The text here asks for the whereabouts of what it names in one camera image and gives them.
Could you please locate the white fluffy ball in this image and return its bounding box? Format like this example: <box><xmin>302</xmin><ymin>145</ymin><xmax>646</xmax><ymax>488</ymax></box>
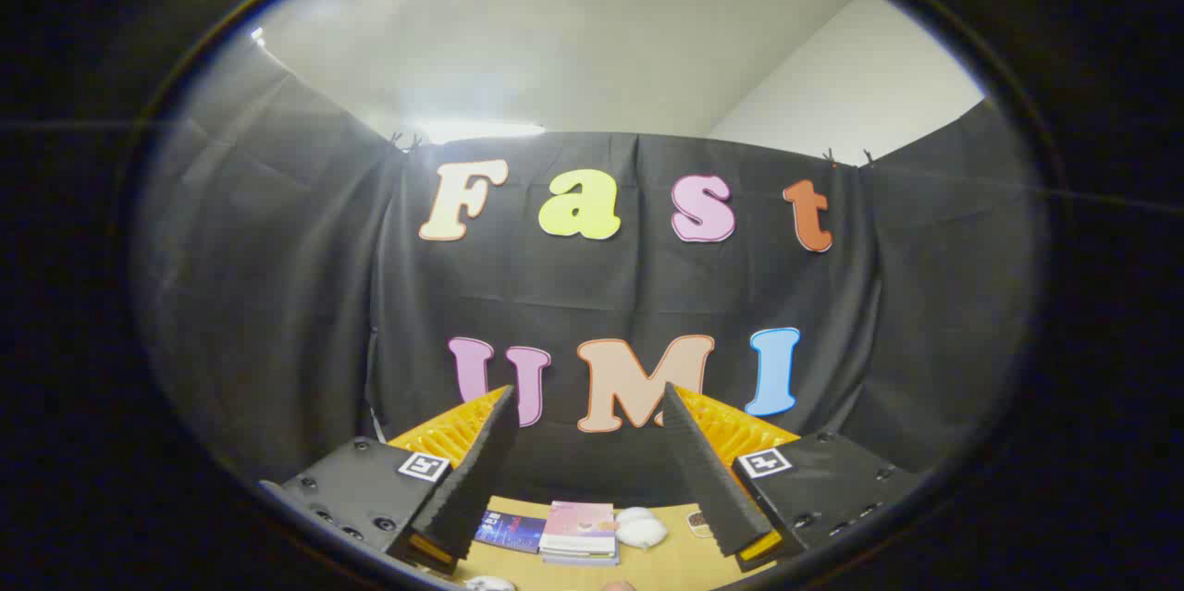
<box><xmin>616</xmin><ymin>506</ymin><xmax>668</xmax><ymax>548</ymax></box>

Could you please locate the blue book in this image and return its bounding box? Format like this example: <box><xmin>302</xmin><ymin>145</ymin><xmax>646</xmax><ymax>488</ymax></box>
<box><xmin>475</xmin><ymin>511</ymin><xmax>548</xmax><ymax>555</ymax></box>

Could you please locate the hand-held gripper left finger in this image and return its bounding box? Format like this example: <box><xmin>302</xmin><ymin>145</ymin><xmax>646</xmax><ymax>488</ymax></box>
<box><xmin>257</xmin><ymin>385</ymin><xmax>521</xmax><ymax>575</ymax></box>

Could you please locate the black backdrop cloth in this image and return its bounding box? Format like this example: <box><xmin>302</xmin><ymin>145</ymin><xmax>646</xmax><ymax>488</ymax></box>
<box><xmin>134</xmin><ymin>36</ymin><xmax>1051</xmax><ymax>511</ymax></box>

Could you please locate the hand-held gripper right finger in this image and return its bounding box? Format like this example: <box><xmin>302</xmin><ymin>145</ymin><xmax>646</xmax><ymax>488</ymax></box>
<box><xmin>659</xmin><ymin>382</ymin><xmax>922</xmax><ymax>573</ymax></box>

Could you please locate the pink book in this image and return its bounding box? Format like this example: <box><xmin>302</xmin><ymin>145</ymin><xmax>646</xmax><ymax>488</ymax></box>
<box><xmin>544</xmin><ymin>500</ymin><xmax>618</xmax><ymax>538</ymax></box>

